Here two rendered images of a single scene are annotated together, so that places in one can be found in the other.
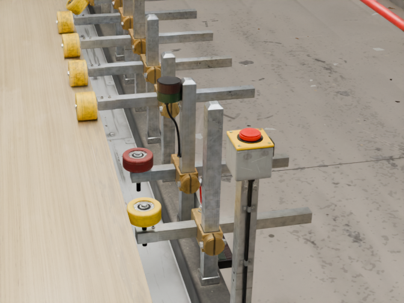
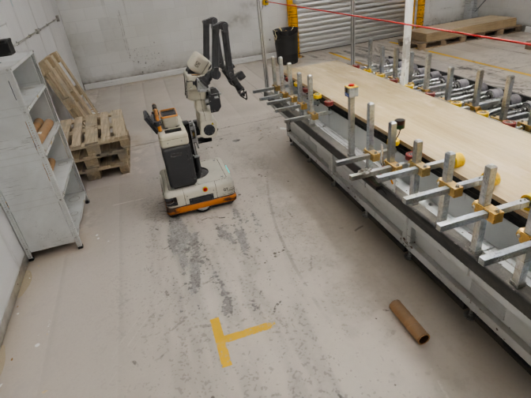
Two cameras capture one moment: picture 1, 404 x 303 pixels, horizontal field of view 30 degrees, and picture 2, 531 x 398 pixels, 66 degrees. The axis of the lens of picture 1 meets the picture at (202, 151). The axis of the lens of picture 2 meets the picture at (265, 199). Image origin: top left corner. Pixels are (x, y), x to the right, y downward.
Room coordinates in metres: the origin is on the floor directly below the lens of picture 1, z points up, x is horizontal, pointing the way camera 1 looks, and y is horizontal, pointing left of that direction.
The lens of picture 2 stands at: (3.97, -0.74, 2.01)
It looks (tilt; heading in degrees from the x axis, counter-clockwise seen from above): 30 degrees down; 180
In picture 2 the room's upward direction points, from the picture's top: 7 degrees counter-clockwise
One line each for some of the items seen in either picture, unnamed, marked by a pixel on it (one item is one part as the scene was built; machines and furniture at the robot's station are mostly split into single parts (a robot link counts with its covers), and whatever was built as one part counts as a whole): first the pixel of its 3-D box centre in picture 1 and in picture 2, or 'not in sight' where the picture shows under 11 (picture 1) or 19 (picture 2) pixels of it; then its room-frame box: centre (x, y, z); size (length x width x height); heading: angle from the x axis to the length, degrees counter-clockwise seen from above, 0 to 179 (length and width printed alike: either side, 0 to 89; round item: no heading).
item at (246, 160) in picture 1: (249, 156); (351, 91); (1.22, -0.09, 1.18); 0.07 x 0.07 x 0.08; 14
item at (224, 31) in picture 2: not in sight; (227, 50); (0.41, -0.93, 1.40); 0.11 x 0.06 x 0.43; 14
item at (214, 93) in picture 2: not in sight; (210, 96); (0.25, -1.14, 0.99); 0.28 x 0.16 x 0.22; 14
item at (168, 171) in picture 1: (210, 168); (382, 170); (1.77, -0.02, 0.84); 0.43 x 0.03 x 0.04; 104
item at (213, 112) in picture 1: (210, 198); (370, 137); (1.47, -0.02, 0.93); 0.04 x 0.04 x 0.48; 14
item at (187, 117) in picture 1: (187, 163); (390, 159); (1.71, 0.04, 0.89); 0.04 x 0.04 x 0.48; 14
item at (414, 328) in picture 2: not in sight; (408, 321); (2.23, 0.02, 0.04); 0.30 x 0.08 x 0.08; 14
